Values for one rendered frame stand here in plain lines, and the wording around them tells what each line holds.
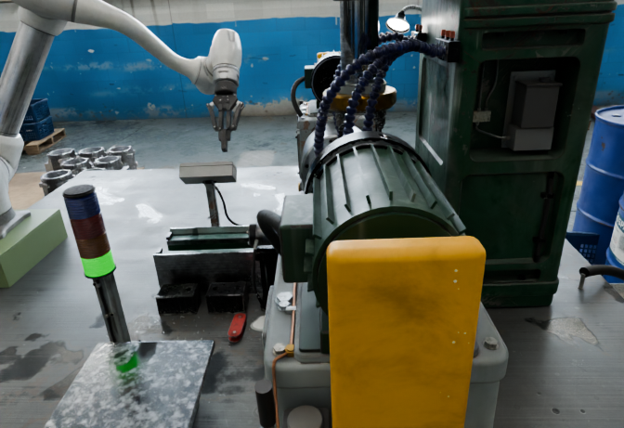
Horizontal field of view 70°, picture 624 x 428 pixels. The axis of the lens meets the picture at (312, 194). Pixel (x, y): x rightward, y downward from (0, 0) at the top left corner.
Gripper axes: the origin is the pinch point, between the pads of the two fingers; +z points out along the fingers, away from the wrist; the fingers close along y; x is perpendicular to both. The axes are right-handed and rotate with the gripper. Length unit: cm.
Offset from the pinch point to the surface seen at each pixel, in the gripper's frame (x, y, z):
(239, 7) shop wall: 384, -75, -367
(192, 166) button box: -3.2, -9.2, 9.8
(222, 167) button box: -3.2, 0.3, 10.6
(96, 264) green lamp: -45, -15, 46
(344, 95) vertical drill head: -41, 38, 8
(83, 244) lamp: -48, -17, 42
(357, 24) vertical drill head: -50, 41, -5
